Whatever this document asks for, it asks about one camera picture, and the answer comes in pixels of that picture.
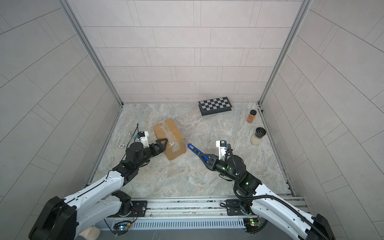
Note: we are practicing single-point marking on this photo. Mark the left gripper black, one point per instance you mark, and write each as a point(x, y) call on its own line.
point(159, 147)

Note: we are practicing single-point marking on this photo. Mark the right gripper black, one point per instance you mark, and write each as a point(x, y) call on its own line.
point(212, 164)

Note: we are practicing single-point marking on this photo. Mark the blue utility knife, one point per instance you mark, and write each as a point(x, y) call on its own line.
point(195, 150)

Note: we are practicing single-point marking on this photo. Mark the brown cardboard express box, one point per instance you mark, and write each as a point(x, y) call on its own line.
point(175, 147)

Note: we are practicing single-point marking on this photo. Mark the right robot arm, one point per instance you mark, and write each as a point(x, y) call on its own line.
point(257, 199)

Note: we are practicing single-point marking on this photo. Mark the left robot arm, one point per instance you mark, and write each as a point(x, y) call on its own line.
point(65, 218)

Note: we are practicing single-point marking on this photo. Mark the black white chessboard box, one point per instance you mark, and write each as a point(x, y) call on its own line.
point(214, 106)

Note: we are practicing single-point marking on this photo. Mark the white spice jar black lid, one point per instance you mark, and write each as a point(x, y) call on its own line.
point(257, 136)

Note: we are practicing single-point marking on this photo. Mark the orange spice bottle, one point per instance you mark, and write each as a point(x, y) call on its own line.
point(251, 116)

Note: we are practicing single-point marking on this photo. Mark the right green circuit board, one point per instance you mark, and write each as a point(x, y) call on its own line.
point(251, 225)

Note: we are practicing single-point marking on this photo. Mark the green circuit board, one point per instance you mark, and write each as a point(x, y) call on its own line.
point(251, 225)
point(123, 226)

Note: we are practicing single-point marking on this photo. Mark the left green circuit board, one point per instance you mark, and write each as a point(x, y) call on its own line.
point(123, 226)

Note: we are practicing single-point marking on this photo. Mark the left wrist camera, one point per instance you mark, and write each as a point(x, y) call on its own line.
point(142, 136)

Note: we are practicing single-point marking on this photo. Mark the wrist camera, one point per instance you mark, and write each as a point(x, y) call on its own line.
point(142, 136)
point(222, 148)

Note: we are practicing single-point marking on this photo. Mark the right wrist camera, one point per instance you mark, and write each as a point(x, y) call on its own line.
point(222, 148)

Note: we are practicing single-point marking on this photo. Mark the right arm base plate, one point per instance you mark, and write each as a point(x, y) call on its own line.
point(234, 207)

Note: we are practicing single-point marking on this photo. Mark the aluminium mounting rail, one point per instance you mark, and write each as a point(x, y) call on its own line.
point(164, 207)

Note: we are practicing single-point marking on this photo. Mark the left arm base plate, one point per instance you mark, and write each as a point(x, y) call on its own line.
point(138, 209)

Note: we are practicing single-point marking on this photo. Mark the wooden handle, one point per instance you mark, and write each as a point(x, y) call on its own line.
point(91, 233)

